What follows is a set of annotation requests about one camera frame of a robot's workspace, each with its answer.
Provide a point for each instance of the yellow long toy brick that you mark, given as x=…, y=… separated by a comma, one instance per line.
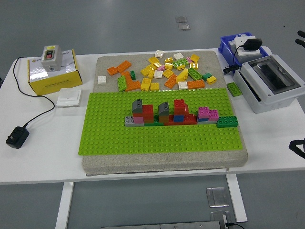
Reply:
x=147, y=70

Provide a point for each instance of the white power socket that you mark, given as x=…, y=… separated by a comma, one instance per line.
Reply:
x=247, y=53

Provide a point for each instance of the grey push-button switch box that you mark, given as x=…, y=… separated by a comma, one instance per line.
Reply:
x=51, y=62

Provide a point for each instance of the small pink toy brick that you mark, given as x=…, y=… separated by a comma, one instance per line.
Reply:
x=189, y=59
x=161, y=68

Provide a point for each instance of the grey long toy brick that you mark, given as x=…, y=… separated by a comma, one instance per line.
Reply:
x=207, y=122
x=129, y=120

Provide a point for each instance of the lime green long brick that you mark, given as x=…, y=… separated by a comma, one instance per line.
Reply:
x=195, y=74
x=234, y=89
x=180, y=63
x=121, y=83

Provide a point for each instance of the red toy brick stack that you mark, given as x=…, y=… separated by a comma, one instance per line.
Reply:
x=179, y=106
x=148, y=111

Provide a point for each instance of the metal floor plate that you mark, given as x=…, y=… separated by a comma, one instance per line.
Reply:
x=218, y=215
x=216, y=196

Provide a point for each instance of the green studded baseplate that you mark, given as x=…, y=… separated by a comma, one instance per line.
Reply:
x=143, y=140

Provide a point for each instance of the white table leg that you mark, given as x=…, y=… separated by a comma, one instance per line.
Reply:
x=237, y=198
x=64, y=205

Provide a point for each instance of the red long toy brick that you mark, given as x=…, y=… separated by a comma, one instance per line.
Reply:
x=190, y=120

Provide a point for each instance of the white wall switch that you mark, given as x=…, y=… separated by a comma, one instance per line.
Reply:
x=69, y=97

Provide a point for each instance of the dark green long brick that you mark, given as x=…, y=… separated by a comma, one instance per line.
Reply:
x=152, y=124
x=227, y=121

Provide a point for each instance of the black stand legs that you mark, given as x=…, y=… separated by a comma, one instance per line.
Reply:
x=302, y=34

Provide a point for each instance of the grey metal base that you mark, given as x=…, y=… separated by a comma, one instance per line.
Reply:
x=162, y=225

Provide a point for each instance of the small dark green brick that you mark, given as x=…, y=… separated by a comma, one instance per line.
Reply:
x=206, y=76
x=132, y=75

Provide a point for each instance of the grey-brown foam mat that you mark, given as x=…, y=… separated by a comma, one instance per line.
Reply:
x=166, y=163

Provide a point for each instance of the blue square toy brick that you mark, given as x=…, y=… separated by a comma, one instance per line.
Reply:
x=202, y=119
x=178, y=118

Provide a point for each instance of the grey sloped toy brick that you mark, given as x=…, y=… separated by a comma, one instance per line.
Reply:
x=164, y=108
x=137, y=107

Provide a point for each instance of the yellow cardboard box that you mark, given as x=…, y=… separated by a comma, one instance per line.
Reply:
x=54, y=83

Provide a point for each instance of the brown-orange toy brick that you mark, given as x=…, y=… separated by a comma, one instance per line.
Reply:
x=163, y=118

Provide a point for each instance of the clear floor plate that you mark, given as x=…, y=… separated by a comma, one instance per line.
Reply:
x=184, y=26

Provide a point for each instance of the orange square toy brick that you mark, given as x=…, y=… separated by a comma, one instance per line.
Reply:
x=112, y=70

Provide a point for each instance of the black plug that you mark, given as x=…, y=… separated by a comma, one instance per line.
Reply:
x=252, y=44

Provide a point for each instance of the white square tile brick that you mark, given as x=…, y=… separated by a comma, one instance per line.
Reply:
x=158, y=74
x=178, y=56
x=159, y=53
x=182, y=85
x=102, y=79

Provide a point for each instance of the blue plastic bin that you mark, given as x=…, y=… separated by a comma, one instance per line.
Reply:
x=225, y=47

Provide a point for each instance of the orange long toy brick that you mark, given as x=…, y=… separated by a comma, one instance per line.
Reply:
x=125, y=75
x=123, y=66
x=171, y=81
x=133, y=86
x=196, y=84

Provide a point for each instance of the grey enclosure with clear lid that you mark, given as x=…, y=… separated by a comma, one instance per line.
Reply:
x=274, y=74

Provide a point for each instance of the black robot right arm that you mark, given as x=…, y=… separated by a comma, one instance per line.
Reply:
x=296, y=146

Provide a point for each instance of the yellow sloped toy brick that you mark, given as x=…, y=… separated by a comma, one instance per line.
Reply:
x=182, y=75

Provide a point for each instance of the black power adapter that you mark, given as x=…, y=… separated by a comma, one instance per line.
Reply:
x=17, y=138

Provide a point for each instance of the pink square toy brick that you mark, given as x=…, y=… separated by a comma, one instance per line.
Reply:
x=213, y=114
x=138, y=120
x=203, y=112

